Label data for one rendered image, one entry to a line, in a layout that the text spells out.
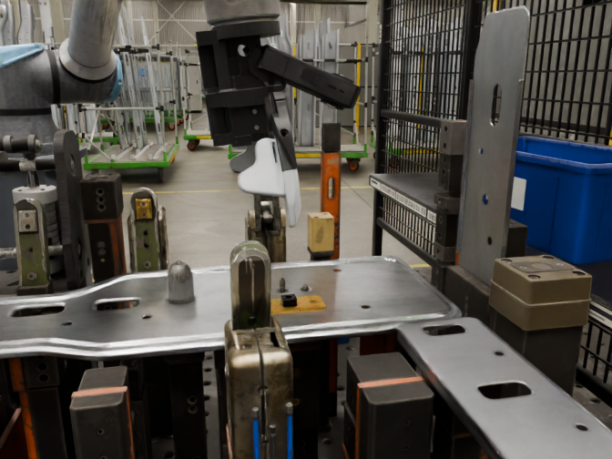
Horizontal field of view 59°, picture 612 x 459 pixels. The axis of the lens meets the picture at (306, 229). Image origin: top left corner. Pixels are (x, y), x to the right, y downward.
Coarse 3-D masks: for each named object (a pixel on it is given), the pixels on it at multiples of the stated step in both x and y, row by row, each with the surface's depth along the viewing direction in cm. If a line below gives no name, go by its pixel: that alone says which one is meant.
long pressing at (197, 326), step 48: (96, 288) 70; (144, 288) 70; (288, 288) 70; (336, 288) 70; (384, 288) 70; (432, 288) 71; (0, 336) 57; (48, 336) 57; (96, 336) 57; (144, 336) 57; (192, 336) 57; (288, 336) 58; (336, 336) 59
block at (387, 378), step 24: (360, 360) 56; (384, 360) 56; (360, 384) 52; (384, 384) 52; (408, 384) 52; (360, 408) 52; (384, 408) 49; (408, 408) 50; (432, 408) 50; (360, 432) 53; (384, 432) 50; (408, 432) 50; (360, 456) 53; (384, 456) 51; (408, 456) 51
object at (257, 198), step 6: (258, 198) 79; (264, 198) 81; (270, 198) 81; (276, 198) 80; (258, 204) 80; (276, 204) 80; (258, 210) 80; (276, 210) 80; (258, 216) 80; (276, 216) 80; (258, 222) 80; (276, 222) 80; (258, 228) 80; (276, 228) 80
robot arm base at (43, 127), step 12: (36, 108) 116; (48, 108) 119; (0, 120) 114; (12, 120) 114; (24, 120) 115; (36, 120) 116; (48, 120) 119; (0, 132) 114; (12, 132) 114; (24, 132) 115; (36, 132) 117; (48, 132) 118; (48, 144) 118; (12, 156) 114; (36, 156) 116
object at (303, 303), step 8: (280, 296) 65; (288, 296) 65; (304, 296) 67; (312, 296) 67; (272, 304) 65; (280, 304) 65; (288, 304) 64; (296, 304) 64; (304, 304) 65; (312, 304) 65; (320, 304) 65; (272, 312) 63; (280, 312) 63; (288, 312) 63
